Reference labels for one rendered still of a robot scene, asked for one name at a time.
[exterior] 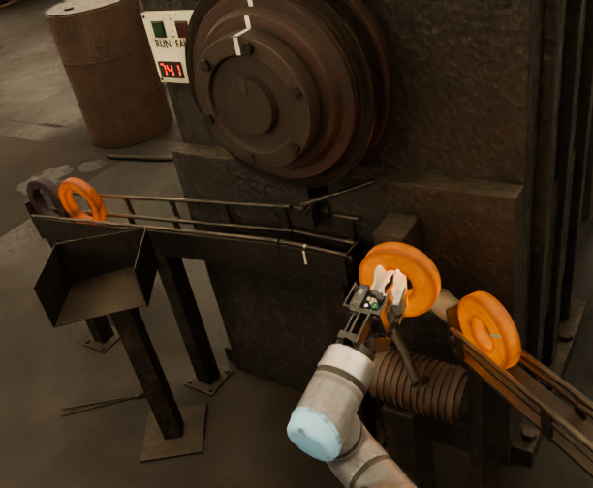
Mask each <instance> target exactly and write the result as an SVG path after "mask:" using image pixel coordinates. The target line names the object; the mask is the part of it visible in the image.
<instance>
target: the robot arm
mask: <svg viewBox="0 0 593 488"><path fill-rule="evenodd" d="M392 281H393V287H392V290H390V292H389V293H386V292H387V289H388V288H390V287H391V284H392ZM353 291H354V292H355V294H354V296H353V298H352V300H351V302H350V304H349V301H348V299H349V298H350V296H351V294H352V292H353ZM343 308H344V310H345V312H346V315H347V317H348V320H349V322H348V324H347V326H346V328H345V330H340V331H339V333H338V335H337V338H338V339H337V341H336V343H335V344H332V345H329V346H328V347H327V349H326V351H325V353H324V355H323V357H322V359H321V361H320V362H318V365H317V366H318V367H317V369H316V371H315V373H314V375H313V377H312V379H311V380H310V382H309V384H308V385H307V387H306V389H305V391H304V393H303V395H302V397H301V399H300V401H299V403H298V405H297V407H296V409H295V410H294V411H293V413H292V415H291V420H290V422H289V424H288V427H287V433H288V436H289V438H290V440H291V441H292V442H293V443H294V444H296V445H297V447H298V448H299V449H301V450H302V451H303V452H305V453H307V454H308V455H310V456H312V457H314V458H316V459H319V460H322V461H325V462H326V463H327V464H328V466H329V468H330V469H331V471H332V472H333V474H334V475H335V476H336V477H337V478H338V479H339V480H340V481H341V483H342V484H343V485H344V486H345V488H418V487H417V486H416V485H415V484H414V482H413V481H412V480H411V479H410V478H409V477H408V476H407V475H406V473H405V472H404V471H402V470H401V469H400V468H399V467H398V465H397V464H396V463H395V462H394V461H393V460H392V458H391V457H390V456H389V455H388V454H387V452H386V451H385V450H384V449H383V448H382V447H381V446H380V445H379V443H378V442H377V441H376V440H375V439H374V438H373V437H372V436H371V434H370V433H369V432H368V431H367V429H366V428H365V427H364V425H363V424H362V422H361V421H360V419H359V417H358V415H357V411H358V409H359V406H360V403H361V401H362V399H363V397H364V395H365V393H366V391H367V389H368V387H369V385H370V383H371V381H372V379H373V377H374V374H375V372H376V367H375V365H374V363H373V362H374V359H375V355H374V354H373V352H374V351H375V352H383V351H390V343H391V338H389V337H387V336H389V335H391V334H392V331H393V330H394V329H395V327H396V326H397V325H398V326H400V324H401V321H402V320H403V318H404V317H405V315H406V313H407V309H408V297H407V280H406V276H405V275H404V274H402V273H400V271H399V270H398V269H396V270H395V271H394V270H389V271H386V270H385V269H384V268H383V267H382V265H378V266H377V267H376V269H375V271H374V283H373V286H372V287H371V288H370V286H368V285H365V284H360V285H359V287H358V285H357V282H354V284H353V286H352V288H351V290H350V292H349V294H348V296H347V298H346V300H345V302H344V304H343Z"/></svg>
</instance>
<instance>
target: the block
mask: <svg viewBox="0 0 593 488"><path fill-rule="evenodd" d="M373 240H374V247H375V246H377V245H379V244H382V243H386V242H400V243H404V244H408V245H410V246H413V247H415V248H417V249H418V250H420V251H422V243H421V219H420V217H418V216H415V215H409V214H403V213H397V212H391V213H389V214H388V216H387V217H386V218H385V219H384V220H383V222H382V223H381V224H380V225H379V226H378V227H377V228H376V229H375V230H374V233H373ZM406 280H407V290H409V289H412V288H413V285H412V283H411V281H410V280H409V278H408V277H407V276H406Z"/></svg>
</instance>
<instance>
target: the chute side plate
mask: <svg viewBox="0 0 593 488"><path fill-rule="evenodd" d="M31 220H32V222H33V224H34V225H35V227H36V229H37V231H38V233H39V235H40V236H41V237H42V238H44V239H47V238H46V236H45V234H44V232H47V233H50V234H54V236H55V238H56V240H59V241H71V240H77V239H82V238H87V237H93V236H99V235H104V234H110V233H116V232H121V231H127V230H132V229H131V228H122V227H112V226H103V225H94V224H86V223H76V222H67V221H57V220H49V219H39V218H31ZM147 231H148V234H149V236H150V239H151V242H152V245H153V247H157V248H161V249H163V251H164V253H165V256H172V257H179V258H186V259H199V260H206V261H213V262H221V263H227V264H234V265H241V266H249V267H256V268H262V269H269V270H277V271H284V272H288V273H293V274H296V275H300V276H304V277H308V278H312V279H316V280H320V281H322V275H321V271H323V272H327V273H331V274H335V275H339V276H341V277H342V283H343V286H344V287H349V286H350V284H349V278H348V271H347V265H346V259H345V258H341V257H336V256H332V255H327V254H323V253H318V252H314V251H309V250H304V249H300V248H296V247H291V246H287V245H282V244H279V245H278V244H277V243H267V242H259V241H250V240H240V239H231V238H222V237H213V236H203V235H195V234H185V233H176V232H167V231H158V230H149V229H148V230H147ZM302 251H304V253H305V257H306V262H307V264H305V263H304V258H303V253H302Z"/></svg>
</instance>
